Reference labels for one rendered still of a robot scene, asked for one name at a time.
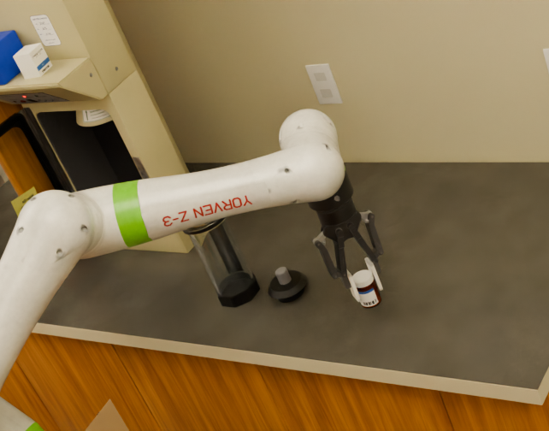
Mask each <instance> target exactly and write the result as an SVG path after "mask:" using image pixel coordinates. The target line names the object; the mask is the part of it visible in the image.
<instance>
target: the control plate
mask: <svg viewBox="0 0 549 431"><path fill-rule="evenodd" d="M34 95H37V96H38V97H35V96H34ZM23 96H26V97H23ZM52 98H53V99H55V100H54V101H52ZM0 99H2V100H5V101H8V102H11V103H15V102H13V101H16V103H22V102H21V100H24V101H27V100H26V99H32V100H35V101H37V102H31V101H27V102H26V103H49V102H65V101H69V100H67V99H63V98H60V97H55V96H52V95H49V94H46V93H43V92H37V93H23V94H9V95H0ZM38 99H40V100H41V101H40V102H39V101H38ZM45 99H48V100H47V102H45Z"/></svg>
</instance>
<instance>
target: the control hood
mask: <svg viewBox="0 0 549 431"><path fill-rule="evenodd" d="M50 62H51V64H52V67H51V68H50V69H49V70H48V71H46V72H45V73H44V74H43V75H42V76H41V77H37V78H31V79H25V78H24V77H23V75H22V73H21V72H20V73H19V74H17V75H16V76H15V77H14V78H13V79H12V80H11V81H9V82H8V83H7V84H6V85H0V95H9V94H23V93H37V92H43V93H46V94H49V95H52V96H55V97H60V98H63V99H67V100H69V101H65V102H73V101H90V100H101V99H104V98H105V97H106V96H107V94H108V93H107V92H106V90H105V88H104V86H103V82H102V81H101V79H100V77H99V75H98V73H97V70H96V69H95V67H94V65H93V63H92V60H91V58H89V57H83V58H74V59H63V60H54V61H50ZM0 102H3V103H9V104H24V103H11V102H8V101H5V100H2V99H0Z"/></svg>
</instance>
